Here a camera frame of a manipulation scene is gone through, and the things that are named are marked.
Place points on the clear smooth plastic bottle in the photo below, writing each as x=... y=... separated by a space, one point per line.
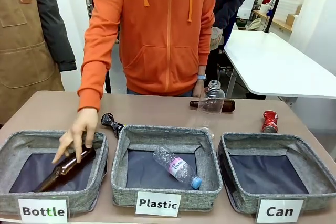
x=212 y=99

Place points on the crushed black can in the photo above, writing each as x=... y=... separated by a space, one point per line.
x=109 y=121

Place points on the grey fabric basket Can label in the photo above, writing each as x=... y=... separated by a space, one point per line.
x=311 y=161

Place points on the brown cardboard box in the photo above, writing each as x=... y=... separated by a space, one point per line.
x=292 y=19

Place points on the pale hand of navy-jacket person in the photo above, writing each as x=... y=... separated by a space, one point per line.
x=217 y=37

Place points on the thin black pole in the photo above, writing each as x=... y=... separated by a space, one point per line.
x=274 y=3

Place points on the grey side table leg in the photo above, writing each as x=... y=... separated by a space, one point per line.
x=232 y=79

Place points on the wooden background shelf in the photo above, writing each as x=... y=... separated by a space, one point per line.
x=273 y=22

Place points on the person in brown apron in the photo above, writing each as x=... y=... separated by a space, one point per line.
x=21 y=37

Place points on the grey fabric basket Plastic label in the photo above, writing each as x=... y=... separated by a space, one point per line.
x=123 y=142

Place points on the person right forearm orange sleeve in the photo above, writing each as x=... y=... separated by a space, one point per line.
x=92 y=87

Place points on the person torso orange hoodie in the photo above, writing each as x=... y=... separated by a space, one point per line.
x=157 y=37

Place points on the white side table top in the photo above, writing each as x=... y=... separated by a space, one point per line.
x=275 y=58

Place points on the stack of white boxes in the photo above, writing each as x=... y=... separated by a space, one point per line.
x=287 y=5

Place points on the crushed plastic bottle pink label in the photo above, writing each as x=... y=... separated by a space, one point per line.
x=178 y=167

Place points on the white Bottle label sign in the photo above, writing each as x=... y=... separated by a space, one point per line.
x=43 y=211

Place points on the person left forearm orange sleeve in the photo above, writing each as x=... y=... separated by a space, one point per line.
x=207 y=51

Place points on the white Plastic label sign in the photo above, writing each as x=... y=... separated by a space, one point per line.
x=158 y=203

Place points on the white square box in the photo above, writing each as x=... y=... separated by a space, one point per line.
x=248 y=2

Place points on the person right hand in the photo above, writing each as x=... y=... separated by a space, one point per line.
x=84 y=127

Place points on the brown glass bottle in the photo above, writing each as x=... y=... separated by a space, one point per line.
x=230 y=105
x=65 y=167

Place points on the grey fabric basket Bottle label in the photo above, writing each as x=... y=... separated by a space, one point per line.
x=15 y=141

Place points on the white Can label sign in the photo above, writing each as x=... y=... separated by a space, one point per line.
x=279 y=211

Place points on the person left hand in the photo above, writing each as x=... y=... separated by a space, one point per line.
x=198 y=89

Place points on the black tripod stand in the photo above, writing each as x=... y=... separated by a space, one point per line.
x=107 y=82

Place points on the crushed red can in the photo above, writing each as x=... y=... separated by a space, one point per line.
x=270 y=121

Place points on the light blue wrist watch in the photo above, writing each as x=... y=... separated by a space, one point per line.
x=201 y=77

